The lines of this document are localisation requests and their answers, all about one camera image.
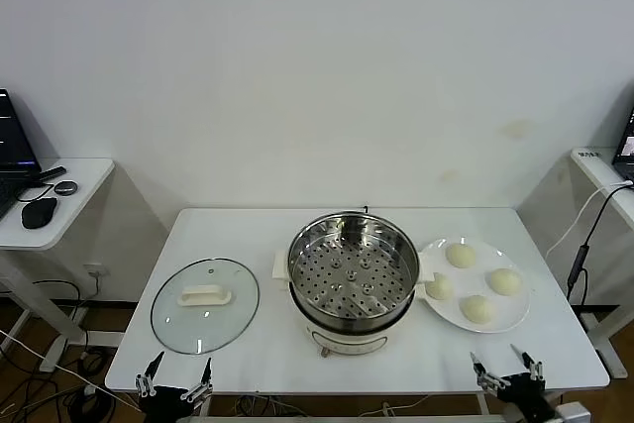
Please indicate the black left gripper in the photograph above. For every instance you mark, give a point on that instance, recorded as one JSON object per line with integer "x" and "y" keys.
{"x": 166, "y": 398}

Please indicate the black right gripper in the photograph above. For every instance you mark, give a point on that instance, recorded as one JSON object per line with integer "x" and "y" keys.
{"x": 520, "y": 388}

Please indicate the white steamed baozi bun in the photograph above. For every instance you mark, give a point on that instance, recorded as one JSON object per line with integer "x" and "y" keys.
{"x": 439, "y": 287}
{"x": 505, "y": 280}
{"x": 460, "y": 254}
{"x": 478, "y": 308}

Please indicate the perforated steel steamer basket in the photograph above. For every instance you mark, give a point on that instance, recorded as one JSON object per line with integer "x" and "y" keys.
{"x": 347, "y": 289}

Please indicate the white round plate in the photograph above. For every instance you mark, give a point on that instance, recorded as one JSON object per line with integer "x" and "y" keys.
{"x": 475, "y": 279}

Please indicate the cream electric cooker base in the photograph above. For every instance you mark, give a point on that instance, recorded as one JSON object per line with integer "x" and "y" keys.
{"x": 347, "y": 339}

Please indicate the black computer mouse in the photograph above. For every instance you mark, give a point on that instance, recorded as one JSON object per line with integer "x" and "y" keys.
{"x": 38, "y": 212}

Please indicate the round black puck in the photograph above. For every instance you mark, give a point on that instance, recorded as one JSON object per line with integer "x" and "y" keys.
{"x": 66, "y": 187}

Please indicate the printed label sticker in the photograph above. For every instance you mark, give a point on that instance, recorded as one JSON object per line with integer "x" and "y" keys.
{"x": 589, "y": 153}

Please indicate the black stick device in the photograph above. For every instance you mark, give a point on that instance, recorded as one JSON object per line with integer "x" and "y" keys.
{"x": 52, "y": 173}

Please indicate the open black laptop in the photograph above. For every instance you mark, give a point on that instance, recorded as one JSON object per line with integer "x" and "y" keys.
{"x": 625, "y": 145}
{"x": 12, "y": 140}

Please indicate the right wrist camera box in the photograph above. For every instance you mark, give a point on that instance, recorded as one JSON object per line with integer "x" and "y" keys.
{"x": 572, "y": 414}

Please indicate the white wall socket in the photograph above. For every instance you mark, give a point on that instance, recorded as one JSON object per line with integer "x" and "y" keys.
{"x": 97, "y": 271}

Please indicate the white work table frame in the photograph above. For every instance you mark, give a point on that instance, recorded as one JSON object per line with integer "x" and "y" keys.
{"x": 347, "y": 419}

